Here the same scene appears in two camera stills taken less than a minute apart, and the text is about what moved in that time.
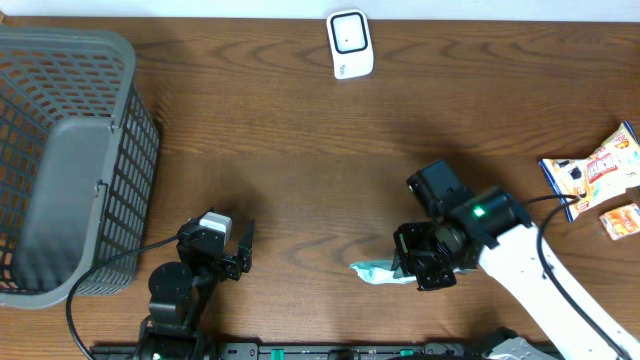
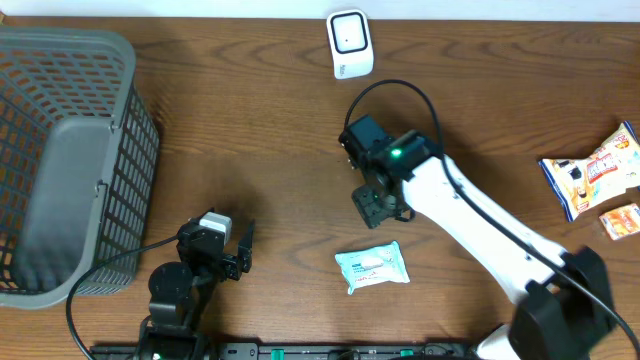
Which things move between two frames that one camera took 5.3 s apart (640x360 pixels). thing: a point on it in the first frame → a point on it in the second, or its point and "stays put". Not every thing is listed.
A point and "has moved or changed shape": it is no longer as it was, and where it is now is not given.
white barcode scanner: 351,43 stays put
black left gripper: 230,267 stays put
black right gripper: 406,263 → 368,211
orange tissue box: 622,222 stays put
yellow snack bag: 582,182 stays put
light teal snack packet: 378,272 has moved or changed shape
